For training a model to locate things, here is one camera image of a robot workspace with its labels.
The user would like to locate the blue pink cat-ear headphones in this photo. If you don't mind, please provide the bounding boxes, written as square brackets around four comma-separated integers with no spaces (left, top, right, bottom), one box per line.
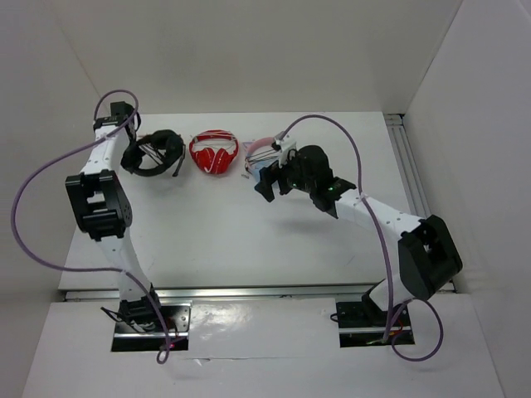
[243,137,279,182]

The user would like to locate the aluminium rail right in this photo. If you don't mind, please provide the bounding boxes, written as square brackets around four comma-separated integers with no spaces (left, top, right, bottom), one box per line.
[384,114,463,300]

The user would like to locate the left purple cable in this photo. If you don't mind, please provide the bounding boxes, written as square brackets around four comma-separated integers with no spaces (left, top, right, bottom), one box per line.
[10,89,178,365]

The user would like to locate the aluminium rail front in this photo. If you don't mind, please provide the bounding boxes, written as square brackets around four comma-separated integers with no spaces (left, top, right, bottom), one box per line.
[61,279,457,332]

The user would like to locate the black headset with cable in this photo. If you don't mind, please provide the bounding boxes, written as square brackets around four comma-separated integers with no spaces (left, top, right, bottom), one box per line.
[130,129,186,177]

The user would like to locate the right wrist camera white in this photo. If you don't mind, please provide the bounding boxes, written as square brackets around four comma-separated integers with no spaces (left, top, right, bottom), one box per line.
[271,131,296,168]

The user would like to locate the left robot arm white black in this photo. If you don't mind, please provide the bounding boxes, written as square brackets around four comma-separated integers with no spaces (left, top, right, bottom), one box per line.
[66,101,164,332]

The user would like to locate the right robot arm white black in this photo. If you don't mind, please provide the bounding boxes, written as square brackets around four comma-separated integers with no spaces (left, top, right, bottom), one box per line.
[255,140,463,326]

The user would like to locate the aluminium rail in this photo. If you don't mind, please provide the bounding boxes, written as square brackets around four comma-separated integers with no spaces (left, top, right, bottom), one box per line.
[61,279,457,332]
[384,114,463,300]

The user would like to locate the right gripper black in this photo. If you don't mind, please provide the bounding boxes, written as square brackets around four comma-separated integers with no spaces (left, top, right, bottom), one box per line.
[254,149,315,202]

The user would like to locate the red headphones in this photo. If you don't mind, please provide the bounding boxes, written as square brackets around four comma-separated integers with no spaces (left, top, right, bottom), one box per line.
[188,129,240,175]

